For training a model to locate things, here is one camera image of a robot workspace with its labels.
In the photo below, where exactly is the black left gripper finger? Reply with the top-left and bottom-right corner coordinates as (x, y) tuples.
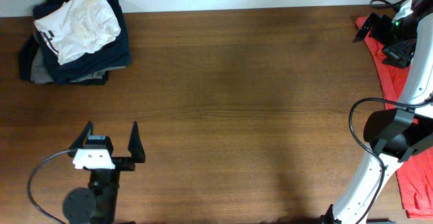
(128, 121), (146, 163)
(68, 121), (93, 157)

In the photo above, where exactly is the white robot print t-shirt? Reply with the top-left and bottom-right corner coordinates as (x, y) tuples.
(35, 0), (121, 65)

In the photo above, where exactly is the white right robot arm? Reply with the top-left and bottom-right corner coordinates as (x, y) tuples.
(319, 0), (432, 224)

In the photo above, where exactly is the folded grey garment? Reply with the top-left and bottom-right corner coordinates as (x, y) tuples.
(30, 48), (125, 85)

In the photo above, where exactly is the folded navy blue garment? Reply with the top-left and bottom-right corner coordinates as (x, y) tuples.
(32, 0), (131, 85)

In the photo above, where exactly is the folded black garment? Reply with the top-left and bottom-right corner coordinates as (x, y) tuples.
(18, 36), (110, 86)

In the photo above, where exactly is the red t-shirt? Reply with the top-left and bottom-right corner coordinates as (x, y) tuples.
(355, 15), (433, 220)

